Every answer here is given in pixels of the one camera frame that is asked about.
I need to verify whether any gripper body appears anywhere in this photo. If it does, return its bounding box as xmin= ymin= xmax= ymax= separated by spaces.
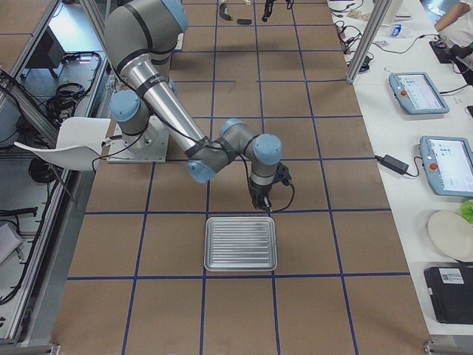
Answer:
xmin=248 ymin=177 xmax=274 ymax=209

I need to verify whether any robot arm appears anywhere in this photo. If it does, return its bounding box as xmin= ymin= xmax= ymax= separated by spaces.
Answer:
xmin=104 ymin=1 xmax=288 ymax=211

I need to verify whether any silver ribbed metal tray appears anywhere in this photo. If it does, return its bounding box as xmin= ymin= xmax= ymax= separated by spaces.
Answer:
xmin=204 ymin=216 xmax=278 ymax=271

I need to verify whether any black brake pad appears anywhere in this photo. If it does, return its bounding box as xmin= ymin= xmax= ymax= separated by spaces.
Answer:
xmin=236 ymin=18 xmax=252 ymax=25

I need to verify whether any green brake shoe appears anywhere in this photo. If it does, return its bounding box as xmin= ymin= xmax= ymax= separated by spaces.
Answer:
xmin=219 ymin=2 xmax=233 ymax=21

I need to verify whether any black power adapter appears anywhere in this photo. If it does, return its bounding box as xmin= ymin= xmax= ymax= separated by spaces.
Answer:
xmin=375 ymin=155 xmax=409 ymax=175

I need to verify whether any far blue teach pendant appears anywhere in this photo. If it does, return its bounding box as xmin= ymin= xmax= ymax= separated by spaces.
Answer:
xmin=389 ymin=72 xmax=450 ymax=115

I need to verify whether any blue teach pendant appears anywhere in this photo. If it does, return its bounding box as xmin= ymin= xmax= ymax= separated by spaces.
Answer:
xmin=419 ymin=136 xmax=472 ymax=197
xmin=389 ymin=72 xmax=450 ymax=115

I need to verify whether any near blue teach pendant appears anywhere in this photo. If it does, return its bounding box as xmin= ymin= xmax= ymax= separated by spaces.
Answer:
xmin=419 ymin=136 xmax=472 ymax=197

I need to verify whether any white plastic chair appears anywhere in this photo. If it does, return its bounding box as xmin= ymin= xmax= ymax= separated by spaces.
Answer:
xmin=14 ymin=117 xmax=111 ymax=171

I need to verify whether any beige round plate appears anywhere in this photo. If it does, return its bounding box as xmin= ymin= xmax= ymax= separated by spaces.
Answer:
xmin=427 ymin=211 xmax=472 ymax=263

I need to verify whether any green crumpled object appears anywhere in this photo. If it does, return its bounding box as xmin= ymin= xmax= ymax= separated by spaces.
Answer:
xmin=460 ymin=199 xmax=473 ymax=224

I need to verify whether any black box with label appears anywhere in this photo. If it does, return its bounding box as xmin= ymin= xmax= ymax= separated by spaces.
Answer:
xmin=423 ymin=266 xmax=472 ymax=325

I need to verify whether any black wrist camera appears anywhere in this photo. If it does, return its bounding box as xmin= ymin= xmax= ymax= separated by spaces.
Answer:
xmin=275 ymin=162 xmax=293 ymax=186

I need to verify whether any aluminium frame post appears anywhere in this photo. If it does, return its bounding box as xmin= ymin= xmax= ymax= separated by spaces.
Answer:
xmin=346 ymin=0 xmax=392 ymax=84

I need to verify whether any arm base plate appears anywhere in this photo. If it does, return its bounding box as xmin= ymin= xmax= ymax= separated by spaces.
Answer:
xmin=107 ymin=115 xmax=169 ymax=163

